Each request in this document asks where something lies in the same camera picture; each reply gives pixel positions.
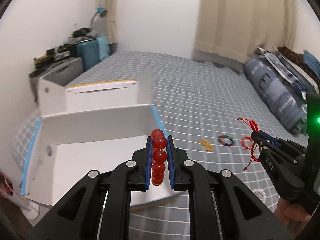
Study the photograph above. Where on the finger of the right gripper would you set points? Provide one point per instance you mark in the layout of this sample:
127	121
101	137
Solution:
270	137
257	136

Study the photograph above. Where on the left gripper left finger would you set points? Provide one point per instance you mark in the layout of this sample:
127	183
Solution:
98	205

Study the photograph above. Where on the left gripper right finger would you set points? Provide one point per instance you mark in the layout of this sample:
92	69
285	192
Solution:
220	205

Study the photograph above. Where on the right hand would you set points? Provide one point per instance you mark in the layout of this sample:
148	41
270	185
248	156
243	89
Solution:
287	213

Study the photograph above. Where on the blue patterned pillow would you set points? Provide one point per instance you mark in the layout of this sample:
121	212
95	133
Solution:
280	97

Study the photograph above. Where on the grey checked bed sheet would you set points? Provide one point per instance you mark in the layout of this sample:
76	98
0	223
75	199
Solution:
199	105

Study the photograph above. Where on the folded patterned blankets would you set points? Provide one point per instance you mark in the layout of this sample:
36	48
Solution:
293	74

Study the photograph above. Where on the white cardboard box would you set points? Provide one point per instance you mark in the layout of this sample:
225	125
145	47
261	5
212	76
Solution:
82	128

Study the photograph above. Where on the grey hard case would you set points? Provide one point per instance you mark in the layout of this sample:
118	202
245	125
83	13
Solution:
61	73

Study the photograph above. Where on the teal suitcase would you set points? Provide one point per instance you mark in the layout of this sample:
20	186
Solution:
92	51

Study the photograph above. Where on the blue desk lamp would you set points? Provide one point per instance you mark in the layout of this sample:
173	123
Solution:
100	12

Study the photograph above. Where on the tied beige curtain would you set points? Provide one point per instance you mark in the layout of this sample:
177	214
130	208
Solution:
110	27

